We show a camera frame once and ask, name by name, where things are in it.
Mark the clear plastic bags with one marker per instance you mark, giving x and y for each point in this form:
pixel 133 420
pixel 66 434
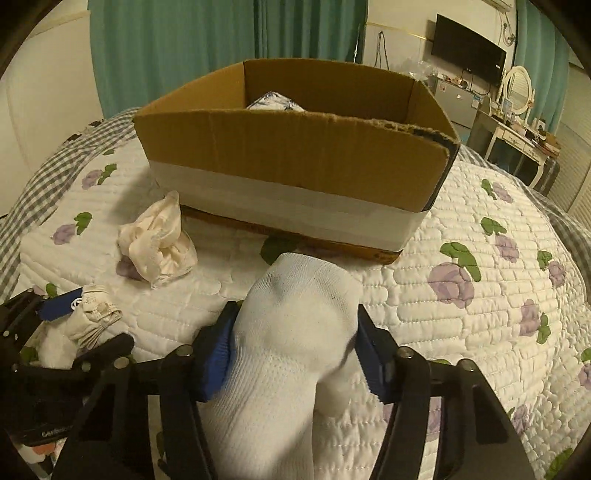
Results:
pixel 418 68

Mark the narrow teal curtain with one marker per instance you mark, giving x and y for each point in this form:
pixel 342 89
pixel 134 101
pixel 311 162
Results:
pixel 538 46

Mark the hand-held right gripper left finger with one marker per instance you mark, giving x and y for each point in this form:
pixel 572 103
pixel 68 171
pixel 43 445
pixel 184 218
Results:
pixel 216 357

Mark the white floral quilt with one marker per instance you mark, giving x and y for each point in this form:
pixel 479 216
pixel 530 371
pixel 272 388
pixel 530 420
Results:
pixel 471 258

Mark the grey gingham bed sheet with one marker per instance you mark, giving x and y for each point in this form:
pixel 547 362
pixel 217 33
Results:
pixel 44 180

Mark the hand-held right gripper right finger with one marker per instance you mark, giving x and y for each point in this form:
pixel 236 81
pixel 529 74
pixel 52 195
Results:
pixel 373 364

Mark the white sock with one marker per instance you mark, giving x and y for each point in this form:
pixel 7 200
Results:
pixel 286 332

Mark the white vanity table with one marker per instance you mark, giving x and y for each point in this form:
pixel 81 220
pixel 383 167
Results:
pixel 512 136

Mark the white air conditioner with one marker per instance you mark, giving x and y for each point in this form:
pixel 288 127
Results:
pixel 499 3

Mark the brown cardboard box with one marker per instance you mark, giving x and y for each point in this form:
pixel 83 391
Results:
pixel 295 161

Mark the white lace-trimmed cloth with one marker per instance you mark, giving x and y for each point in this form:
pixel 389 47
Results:
pixel 90 318

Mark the wide teal curtain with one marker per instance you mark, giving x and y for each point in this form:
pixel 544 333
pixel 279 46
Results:
pixel 184 55

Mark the white blue patterned cloth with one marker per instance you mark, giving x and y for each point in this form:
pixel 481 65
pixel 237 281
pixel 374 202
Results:
pixel 273 102

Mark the small grey fridge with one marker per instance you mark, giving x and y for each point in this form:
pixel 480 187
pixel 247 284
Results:
pixel 455 101

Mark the black wall television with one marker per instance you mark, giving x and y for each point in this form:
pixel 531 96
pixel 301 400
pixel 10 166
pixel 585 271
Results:
pixel 466 48

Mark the crumpled cream cloth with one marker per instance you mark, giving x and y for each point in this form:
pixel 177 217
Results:
pixel 154 242

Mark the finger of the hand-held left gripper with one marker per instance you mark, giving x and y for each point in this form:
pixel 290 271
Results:
pixel 104 347
pixel 57 305

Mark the white oval vanity mirror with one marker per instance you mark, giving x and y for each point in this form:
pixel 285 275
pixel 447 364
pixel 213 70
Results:
pixel 517 90

